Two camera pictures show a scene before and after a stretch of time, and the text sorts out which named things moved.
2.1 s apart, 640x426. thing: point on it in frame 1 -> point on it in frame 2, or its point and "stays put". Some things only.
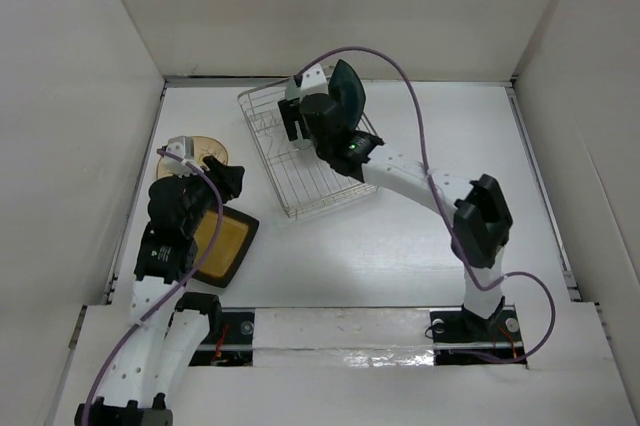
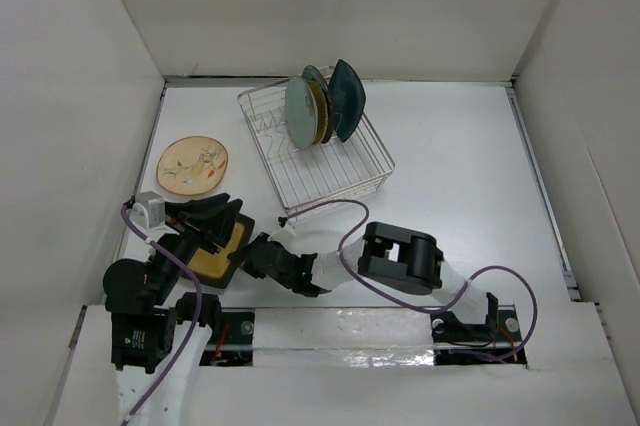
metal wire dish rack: [302, 179] stays put
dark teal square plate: [347, 92] stays put
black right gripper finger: [290, 111] -> [248, 255]
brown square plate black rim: [234, 236] stays put
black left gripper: [227, 177] -> [213, 215]
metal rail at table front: [268, 347] stays put
